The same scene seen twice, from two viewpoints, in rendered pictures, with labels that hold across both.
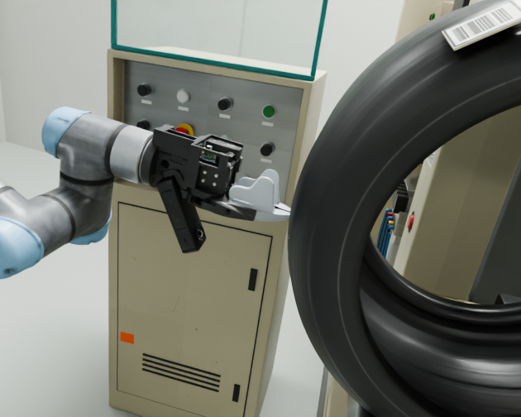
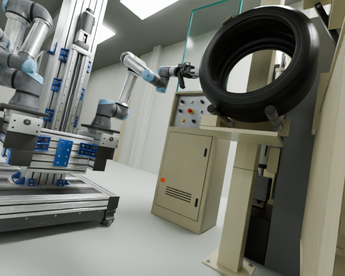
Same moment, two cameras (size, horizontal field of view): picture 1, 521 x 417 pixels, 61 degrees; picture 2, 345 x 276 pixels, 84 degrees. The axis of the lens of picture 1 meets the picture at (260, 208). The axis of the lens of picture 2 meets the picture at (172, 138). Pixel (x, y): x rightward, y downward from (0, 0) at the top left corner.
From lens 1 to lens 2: 1.03 m
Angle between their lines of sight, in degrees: 36
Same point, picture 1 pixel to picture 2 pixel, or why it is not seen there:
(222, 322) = (194, 170)
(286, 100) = not seen: hidden behind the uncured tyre
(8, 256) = (148, 72)
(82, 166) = (164, 73)
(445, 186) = (250, 86)
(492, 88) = (228, 26)
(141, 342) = (167, 181)
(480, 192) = (259, 86)
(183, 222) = (180, 79)
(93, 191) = (165, 78)
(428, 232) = not seen: hidden behind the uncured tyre
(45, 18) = (160, 129)
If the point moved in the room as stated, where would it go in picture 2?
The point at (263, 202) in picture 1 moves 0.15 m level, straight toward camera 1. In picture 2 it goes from (196, 70) to (189, 58)
